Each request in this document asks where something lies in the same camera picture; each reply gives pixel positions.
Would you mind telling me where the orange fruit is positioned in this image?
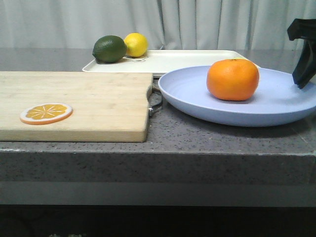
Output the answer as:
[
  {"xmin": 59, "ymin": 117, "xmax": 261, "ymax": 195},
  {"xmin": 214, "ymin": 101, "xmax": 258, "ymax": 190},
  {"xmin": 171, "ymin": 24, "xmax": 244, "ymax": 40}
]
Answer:
[{"xmin": 206, "ymin": 58, "xmax": 260, "ymax": 101}]

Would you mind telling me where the white curtain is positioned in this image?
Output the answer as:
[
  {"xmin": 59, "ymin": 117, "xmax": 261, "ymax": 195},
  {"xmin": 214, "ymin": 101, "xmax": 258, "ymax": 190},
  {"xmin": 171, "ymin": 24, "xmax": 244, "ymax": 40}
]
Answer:
[{"xmin": 0, "ymin": 0, "xmax": 316, "ymax": 50}]

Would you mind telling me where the green lime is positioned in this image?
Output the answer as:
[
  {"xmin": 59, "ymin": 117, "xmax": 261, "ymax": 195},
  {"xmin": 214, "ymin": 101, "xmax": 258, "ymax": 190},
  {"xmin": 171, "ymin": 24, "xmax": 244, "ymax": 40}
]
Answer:
[{"xmin": 92, "ymin": 35, "xmax": 127, "ymax": 63}]

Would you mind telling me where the metal cutting board handle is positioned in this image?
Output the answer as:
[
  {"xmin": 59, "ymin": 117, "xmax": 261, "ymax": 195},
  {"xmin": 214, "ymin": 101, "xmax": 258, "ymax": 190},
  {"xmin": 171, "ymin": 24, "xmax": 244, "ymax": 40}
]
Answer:
[{"xmin": 148, "ymin": 83, "xmax": 163, "ymax": 117}]

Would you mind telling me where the wooden cutting board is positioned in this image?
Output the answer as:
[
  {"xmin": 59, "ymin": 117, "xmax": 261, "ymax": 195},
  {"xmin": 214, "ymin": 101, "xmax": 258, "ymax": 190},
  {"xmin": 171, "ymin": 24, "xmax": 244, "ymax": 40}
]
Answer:
[{"xmin": 0, "ymin": 71, "xmax": 153, "ymax": 142}]

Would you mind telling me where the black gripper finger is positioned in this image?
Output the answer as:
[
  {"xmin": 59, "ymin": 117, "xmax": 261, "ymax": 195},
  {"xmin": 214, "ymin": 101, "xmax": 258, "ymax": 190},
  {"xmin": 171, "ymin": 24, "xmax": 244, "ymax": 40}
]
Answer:
[{"xmin": 287, "ymin": 18, "xmax": 316, "ymax": 89}]

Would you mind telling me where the light blue plate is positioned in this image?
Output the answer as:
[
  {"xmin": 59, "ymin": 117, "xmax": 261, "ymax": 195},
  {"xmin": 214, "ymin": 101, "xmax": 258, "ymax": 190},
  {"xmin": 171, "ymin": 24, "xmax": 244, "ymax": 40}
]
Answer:
[{"xmin": 158, "ymin": 66, "xmax": 316, "ymax": 127}]

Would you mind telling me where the cream white tray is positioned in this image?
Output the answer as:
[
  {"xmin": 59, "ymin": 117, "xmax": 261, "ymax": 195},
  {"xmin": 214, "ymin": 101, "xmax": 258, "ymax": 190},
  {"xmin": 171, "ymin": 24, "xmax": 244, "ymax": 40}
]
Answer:
[{"xmin": 82, "ymin": 50, "xmax": 245, "ymax": 77}]

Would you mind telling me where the orange slice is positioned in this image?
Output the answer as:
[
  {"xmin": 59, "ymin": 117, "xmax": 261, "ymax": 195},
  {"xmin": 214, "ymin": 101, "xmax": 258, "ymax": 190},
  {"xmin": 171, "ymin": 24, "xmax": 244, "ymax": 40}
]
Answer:
[{"xmin": 20, "ymin": 103, "xmax": 73, "ymax": 125}]

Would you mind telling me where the yellow lemon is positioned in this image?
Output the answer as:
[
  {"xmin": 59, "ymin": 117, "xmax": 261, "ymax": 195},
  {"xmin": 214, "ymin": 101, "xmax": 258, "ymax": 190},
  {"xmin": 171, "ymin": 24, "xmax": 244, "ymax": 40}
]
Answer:
[{"xmin": 124, "ymin": 33, "xmax": 148, "ymax": 57}]

